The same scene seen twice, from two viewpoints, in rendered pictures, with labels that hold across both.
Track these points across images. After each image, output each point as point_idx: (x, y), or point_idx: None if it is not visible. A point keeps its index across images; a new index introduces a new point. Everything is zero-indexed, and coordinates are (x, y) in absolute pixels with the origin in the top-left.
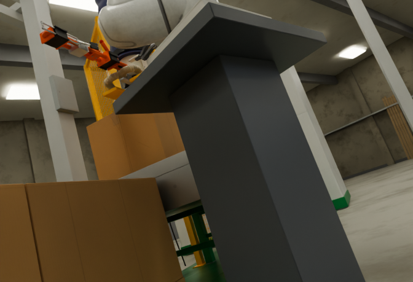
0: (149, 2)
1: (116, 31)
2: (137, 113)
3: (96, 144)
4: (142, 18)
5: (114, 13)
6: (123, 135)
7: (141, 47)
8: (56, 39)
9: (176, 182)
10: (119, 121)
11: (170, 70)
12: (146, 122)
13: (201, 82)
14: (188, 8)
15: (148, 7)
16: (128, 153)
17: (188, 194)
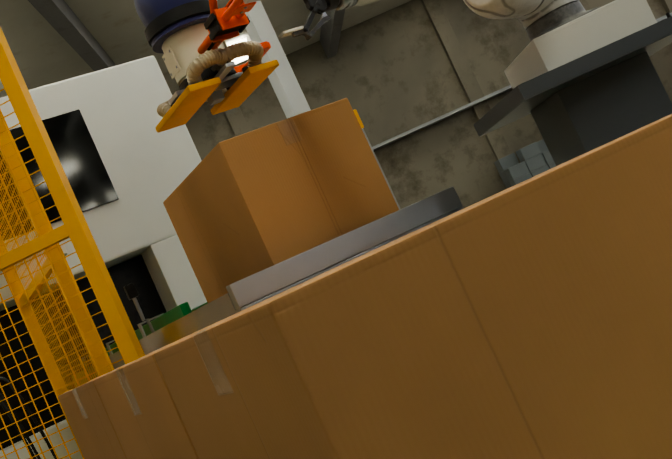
0: None
1: None
2: (334, 128)
3: (251, 178)
4: None
5: None
6: (309, 164)
7: None
8: None
9: None
10: (298, 138)
11: (625, 56)
12: (353, 144)
13: (620, 77)
14: None
15: None
16: (326, 197)
17: None
